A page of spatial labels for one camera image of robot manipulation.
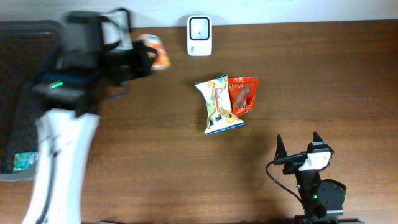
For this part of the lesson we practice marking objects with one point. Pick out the orange Kleenex tissue pack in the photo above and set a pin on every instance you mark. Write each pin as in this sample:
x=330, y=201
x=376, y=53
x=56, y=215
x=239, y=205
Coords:
x=162, y=61

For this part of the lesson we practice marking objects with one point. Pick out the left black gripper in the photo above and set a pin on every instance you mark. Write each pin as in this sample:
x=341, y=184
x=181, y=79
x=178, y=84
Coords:
x=137, y=58

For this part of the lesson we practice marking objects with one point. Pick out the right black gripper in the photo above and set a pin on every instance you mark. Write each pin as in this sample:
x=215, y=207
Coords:
x=296, y=163

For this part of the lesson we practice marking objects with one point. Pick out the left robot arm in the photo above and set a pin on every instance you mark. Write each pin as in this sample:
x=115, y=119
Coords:
x=97, y=54

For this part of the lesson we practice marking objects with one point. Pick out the red candy packet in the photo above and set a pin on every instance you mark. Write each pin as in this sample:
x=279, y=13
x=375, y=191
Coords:
x=242, y=92

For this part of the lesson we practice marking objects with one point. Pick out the green Kleenex tissue pack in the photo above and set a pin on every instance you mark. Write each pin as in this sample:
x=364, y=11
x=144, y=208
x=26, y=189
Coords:
x=24, y=160

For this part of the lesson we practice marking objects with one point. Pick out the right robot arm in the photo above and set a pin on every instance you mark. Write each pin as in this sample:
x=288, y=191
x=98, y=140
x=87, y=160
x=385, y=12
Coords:
x=322, y=199

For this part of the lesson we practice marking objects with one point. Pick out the grey plastic mesh basket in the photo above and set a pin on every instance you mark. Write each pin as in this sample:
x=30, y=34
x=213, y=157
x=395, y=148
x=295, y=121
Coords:
x=26, y=49

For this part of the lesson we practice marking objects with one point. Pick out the yellow snack bag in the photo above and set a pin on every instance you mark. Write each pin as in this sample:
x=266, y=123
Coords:
x=220, y=117

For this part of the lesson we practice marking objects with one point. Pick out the white barcode scanner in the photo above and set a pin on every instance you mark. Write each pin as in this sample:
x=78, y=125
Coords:
x=199, y=36

